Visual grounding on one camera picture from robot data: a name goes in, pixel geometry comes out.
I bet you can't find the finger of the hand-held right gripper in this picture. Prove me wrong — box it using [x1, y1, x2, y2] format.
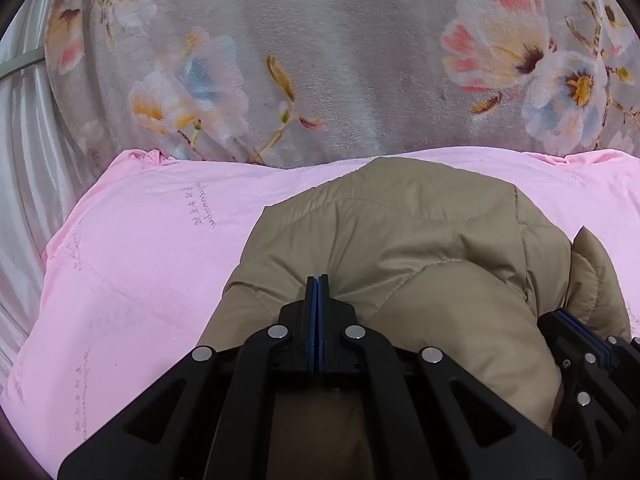
[602, 335, 640, 402]
[537, 309, 640, 463]

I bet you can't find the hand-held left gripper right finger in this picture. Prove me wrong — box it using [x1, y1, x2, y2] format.
[317, 274, 587, 480]

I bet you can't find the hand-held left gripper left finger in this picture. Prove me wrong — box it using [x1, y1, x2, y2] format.
[57, 274, 318, 480]

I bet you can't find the tan puffer jacket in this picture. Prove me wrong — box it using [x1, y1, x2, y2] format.
[197, 156, 632, 480]

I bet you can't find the pink quilt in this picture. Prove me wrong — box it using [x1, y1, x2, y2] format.
[0, 146, 640, 480]

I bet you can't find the grey floral blanket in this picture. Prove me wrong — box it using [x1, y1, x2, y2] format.
[44, 0, 640, 170]

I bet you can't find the white satin cloth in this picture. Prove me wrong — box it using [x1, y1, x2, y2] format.
[0, 0, 110, 386]

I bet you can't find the grey strip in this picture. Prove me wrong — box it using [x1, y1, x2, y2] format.
[0, 49, 48, 82]

